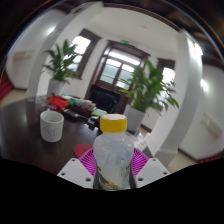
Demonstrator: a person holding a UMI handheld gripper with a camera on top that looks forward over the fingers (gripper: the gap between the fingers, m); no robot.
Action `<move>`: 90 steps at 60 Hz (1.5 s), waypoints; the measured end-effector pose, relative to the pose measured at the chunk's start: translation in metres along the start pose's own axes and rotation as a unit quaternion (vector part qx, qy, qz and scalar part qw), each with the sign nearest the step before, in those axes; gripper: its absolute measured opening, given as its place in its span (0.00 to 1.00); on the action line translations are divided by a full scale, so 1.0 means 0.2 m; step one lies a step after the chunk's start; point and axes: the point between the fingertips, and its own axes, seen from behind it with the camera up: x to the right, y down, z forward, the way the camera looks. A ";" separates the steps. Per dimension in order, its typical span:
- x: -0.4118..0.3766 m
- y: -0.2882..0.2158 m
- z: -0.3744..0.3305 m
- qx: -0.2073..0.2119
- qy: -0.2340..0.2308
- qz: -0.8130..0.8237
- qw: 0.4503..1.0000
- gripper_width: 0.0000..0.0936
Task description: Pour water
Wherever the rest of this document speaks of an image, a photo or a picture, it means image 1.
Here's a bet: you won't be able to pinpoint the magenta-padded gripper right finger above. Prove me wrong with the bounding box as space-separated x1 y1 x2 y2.
129 147 171 190

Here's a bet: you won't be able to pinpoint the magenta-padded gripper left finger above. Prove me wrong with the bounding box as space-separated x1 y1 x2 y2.
57 147 98 190

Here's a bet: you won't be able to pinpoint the clear bottle with yellow cap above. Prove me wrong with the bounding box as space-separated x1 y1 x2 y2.
92 113 135 192

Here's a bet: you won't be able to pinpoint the flat round red coaster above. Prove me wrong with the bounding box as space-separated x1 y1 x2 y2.
73 143 94 160

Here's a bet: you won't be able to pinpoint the printed paper leaflet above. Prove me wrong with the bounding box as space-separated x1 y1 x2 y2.
132 131 148 152

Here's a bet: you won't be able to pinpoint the white speckled cup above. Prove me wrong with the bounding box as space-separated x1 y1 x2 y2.
39 110 65 143

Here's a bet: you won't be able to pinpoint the black flat device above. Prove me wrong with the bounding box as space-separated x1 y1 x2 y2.
62 108 82 123

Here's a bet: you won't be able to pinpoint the red box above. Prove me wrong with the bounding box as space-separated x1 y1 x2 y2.
48 94 72 111

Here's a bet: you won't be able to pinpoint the black office chair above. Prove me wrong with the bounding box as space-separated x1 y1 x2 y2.
87 84 123 115

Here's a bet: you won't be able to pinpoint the large potted plant, white pot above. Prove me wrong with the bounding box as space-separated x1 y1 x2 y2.
119 59 180 133

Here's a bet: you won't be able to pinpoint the small potted plant, white pot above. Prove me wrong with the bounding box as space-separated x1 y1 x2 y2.
42 39 81 98

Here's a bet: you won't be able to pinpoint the dark wooden glazed double door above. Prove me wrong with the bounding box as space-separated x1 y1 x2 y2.
86 40 151 115

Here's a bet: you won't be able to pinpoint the red carpeted stairs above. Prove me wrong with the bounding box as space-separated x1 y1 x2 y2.
0 71 14 101

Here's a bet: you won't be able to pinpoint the wide dark-framed window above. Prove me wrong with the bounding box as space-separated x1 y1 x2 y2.
67 28 101 80

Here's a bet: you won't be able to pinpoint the white wall-mounted heater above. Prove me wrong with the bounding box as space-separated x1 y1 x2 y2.
201 112 224 138
13 49 33 63

